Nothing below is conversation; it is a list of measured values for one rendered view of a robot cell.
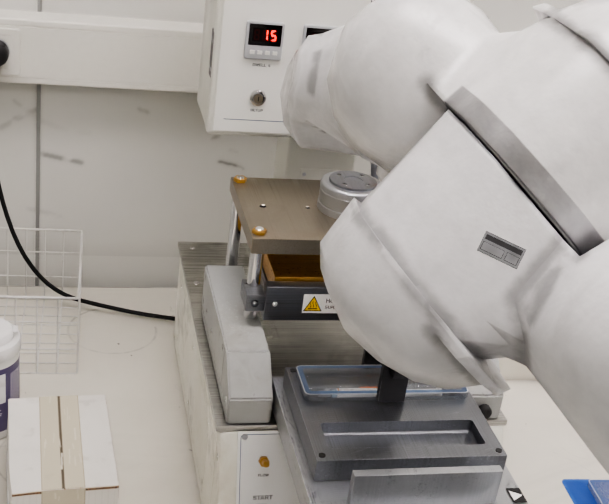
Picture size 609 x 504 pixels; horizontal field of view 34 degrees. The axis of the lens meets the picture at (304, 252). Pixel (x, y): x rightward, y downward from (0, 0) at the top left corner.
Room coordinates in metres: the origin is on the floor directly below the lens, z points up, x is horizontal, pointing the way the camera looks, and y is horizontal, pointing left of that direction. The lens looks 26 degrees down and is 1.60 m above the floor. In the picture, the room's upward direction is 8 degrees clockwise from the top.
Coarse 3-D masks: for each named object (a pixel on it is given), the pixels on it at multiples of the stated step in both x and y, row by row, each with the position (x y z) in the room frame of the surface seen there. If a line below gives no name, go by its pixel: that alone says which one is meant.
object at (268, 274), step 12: (264, 264) 1.10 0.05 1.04; (276, 264) 1.07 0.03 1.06; (288, 264) 1.08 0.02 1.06; (300, 264) 1.08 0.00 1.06; (312, 264) 1.08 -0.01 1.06; (264, 276) 1.09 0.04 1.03; (276, 276) 1.04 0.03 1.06; (288, 276) 1.04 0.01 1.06; (300, 276) 1.05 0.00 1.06; (312, 276) 1.05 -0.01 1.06
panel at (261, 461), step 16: (240, 432) 0.92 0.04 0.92; (256, 432) 0.92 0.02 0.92; (272, 432) 0.93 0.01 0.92; (240, 448) 0.91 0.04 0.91; (256, 448) 0.91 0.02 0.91; (272, 448) 0.92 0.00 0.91; (240, 464) 0.90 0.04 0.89; (256, 464) 0.91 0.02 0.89; (272, 464) 0.91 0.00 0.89; (240, 480) 0.90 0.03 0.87; (256, 480) 0.90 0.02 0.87; (272, 480) 0.90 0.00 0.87; (288, 480) 0.91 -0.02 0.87; (240, 496) 0.89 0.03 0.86; (256, 496) 0.89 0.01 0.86; (272, 496) 0.90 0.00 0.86; (288, 496) 0.90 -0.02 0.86
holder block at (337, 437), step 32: (288, 384) 0.93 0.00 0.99; (320, 416) 0.87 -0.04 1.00; (352, 416) 0.87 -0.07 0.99; (384, 416) 0.88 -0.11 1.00; (416, 416) 0.89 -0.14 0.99; (448, 416) 0.90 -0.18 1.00; (480, 416) 0.91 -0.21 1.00; (320, 448) 0.81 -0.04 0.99; (352, 448) 0.82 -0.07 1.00; (384, 448) 0.83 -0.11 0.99; (416, 448) 0.83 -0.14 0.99; (448, 448) 0.84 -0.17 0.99; (480, 448) 0.85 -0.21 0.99; (320, 480) 0.79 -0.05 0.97
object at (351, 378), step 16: (304, 368) 0.94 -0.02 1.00; (320, 368) 0.94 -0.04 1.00; (336, 368) 0.95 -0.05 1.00; (352, 368) 0.95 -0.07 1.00; (368, 368) 0.96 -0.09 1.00; (304, 384) 0.91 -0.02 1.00; (320, 384) 0.91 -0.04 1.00; (336, 384) 0.92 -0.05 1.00; (352, 384) 0.92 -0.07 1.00; (368, 384) 0.92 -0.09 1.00; (416, 384) 0.94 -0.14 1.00
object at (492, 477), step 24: (288, 408) 0.91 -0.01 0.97; (288, 432) 0.87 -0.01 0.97; (288, 456) 0.85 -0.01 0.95; (312, 480) 0.79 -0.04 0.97; (336, 480) 0.80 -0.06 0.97; (360, 480) 0.76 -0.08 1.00; (384, 480) 0.77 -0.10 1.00; (408, 480) 0.77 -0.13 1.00; (432, 480) 0.78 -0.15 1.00; (456, 480) 0.78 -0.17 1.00; (480, 480) 0.79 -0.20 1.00; (504, 480) 0.84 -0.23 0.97
